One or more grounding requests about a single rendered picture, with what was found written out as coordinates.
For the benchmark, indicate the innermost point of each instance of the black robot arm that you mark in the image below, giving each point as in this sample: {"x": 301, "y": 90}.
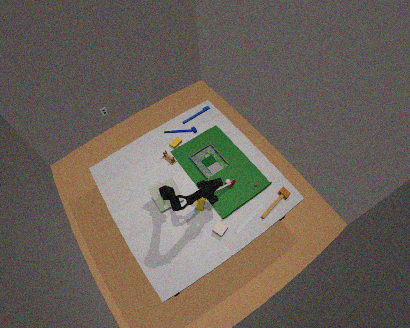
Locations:
{"x": 207, "y": 188}

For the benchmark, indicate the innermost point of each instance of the green putting mat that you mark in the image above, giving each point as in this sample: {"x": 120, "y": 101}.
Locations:
{"x": 240, "y": 169}

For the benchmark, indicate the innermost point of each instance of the yellow rectangular block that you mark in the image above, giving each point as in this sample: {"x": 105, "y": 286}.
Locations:
{"x": 200, "y": 204}
{"x": 175, "y": 142}

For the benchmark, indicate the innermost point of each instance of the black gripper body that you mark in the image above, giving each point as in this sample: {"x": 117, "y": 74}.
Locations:
{"x": 212, "y": 199}

